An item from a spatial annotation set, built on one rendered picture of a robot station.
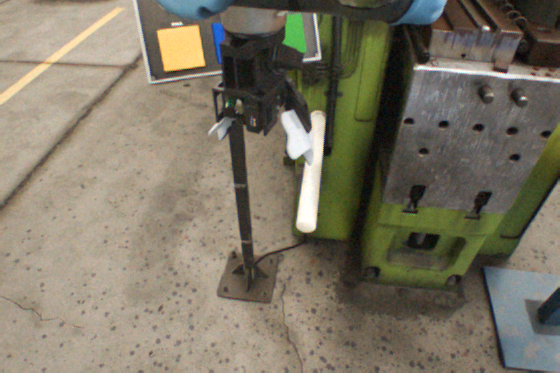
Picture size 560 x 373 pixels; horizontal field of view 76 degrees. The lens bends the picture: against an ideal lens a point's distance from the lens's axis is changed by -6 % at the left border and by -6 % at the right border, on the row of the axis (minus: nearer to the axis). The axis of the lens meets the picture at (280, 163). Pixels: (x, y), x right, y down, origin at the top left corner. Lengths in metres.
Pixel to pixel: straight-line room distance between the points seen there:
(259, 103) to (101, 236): 1.44
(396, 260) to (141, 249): 1.03
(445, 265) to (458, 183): 0.43
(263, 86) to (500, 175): 0.84
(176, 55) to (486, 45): 0.68
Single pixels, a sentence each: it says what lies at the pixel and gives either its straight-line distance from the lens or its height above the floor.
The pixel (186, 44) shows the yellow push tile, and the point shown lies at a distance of 0.73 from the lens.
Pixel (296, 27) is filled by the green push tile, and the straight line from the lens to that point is 0.77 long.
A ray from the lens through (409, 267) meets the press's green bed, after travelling 1.46.
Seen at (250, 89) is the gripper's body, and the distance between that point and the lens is 0.45.
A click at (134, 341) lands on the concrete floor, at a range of 1.50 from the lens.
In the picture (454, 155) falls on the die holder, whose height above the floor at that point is 0.67.
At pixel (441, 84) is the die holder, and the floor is 0.88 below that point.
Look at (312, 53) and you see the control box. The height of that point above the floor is 0.97.
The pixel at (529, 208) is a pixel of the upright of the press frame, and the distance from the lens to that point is 1.62.
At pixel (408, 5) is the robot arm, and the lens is 0.28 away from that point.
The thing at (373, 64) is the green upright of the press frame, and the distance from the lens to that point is 1.12.
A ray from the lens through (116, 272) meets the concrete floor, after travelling 1.67.
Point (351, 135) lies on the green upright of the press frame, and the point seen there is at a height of 0.56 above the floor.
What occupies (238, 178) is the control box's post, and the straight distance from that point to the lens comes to 1.10.
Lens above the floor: 1.30
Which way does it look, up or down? 41 degrees down
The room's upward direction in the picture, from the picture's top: straight up
